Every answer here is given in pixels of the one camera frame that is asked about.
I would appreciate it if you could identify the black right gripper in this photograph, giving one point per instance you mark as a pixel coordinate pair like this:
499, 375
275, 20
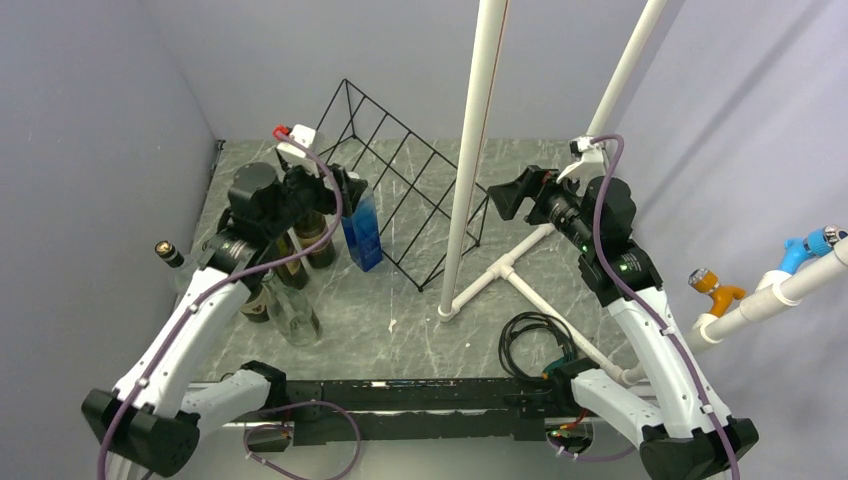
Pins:
509, 196

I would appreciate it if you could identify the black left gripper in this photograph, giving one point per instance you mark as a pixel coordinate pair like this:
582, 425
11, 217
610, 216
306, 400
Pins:
346, 190

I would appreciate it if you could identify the blue square glass bottle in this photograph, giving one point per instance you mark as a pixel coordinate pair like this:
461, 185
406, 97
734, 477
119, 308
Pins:
361, 230

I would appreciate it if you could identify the clear glass bottle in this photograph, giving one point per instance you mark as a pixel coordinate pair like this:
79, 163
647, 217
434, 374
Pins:
290, 311

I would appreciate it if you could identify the dark wine bottle black top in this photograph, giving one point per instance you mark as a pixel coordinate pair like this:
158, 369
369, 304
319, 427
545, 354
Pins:
255, 309

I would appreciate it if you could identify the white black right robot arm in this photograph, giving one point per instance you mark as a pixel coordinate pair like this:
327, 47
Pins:
689, 432

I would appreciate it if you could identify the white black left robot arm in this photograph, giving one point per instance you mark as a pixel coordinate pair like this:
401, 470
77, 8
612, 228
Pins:
149, 418

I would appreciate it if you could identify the green wine bottle grey capsule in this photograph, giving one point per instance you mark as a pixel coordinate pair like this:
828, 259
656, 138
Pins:
308, 231

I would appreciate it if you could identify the dark wine bottle cream label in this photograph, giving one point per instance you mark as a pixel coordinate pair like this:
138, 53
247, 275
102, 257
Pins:
292, 273

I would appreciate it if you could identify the orange pipe valve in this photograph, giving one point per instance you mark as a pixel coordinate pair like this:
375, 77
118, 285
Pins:
706, 282

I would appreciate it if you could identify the white PVC side pipe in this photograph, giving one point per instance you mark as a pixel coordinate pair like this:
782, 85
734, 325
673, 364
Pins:
768, 302

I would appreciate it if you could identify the blue pipe valve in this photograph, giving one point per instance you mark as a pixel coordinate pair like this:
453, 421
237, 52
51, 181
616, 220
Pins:
816, 244

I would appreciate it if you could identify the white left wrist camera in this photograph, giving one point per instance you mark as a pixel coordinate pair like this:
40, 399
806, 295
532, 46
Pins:
287, 151

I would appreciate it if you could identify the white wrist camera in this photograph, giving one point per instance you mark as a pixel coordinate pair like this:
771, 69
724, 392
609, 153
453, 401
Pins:
287, 151
588, 160

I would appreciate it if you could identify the black wire wine rack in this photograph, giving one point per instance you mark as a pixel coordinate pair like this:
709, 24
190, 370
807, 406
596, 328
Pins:
413, 180

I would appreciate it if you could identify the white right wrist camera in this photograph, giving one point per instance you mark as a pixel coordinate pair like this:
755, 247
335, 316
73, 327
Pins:
588, 160

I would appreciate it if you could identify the white PVC pipe frame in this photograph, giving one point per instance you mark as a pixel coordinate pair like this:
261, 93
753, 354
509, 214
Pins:
488, 40

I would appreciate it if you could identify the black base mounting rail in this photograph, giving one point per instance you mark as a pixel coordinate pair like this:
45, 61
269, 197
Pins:
421, 409

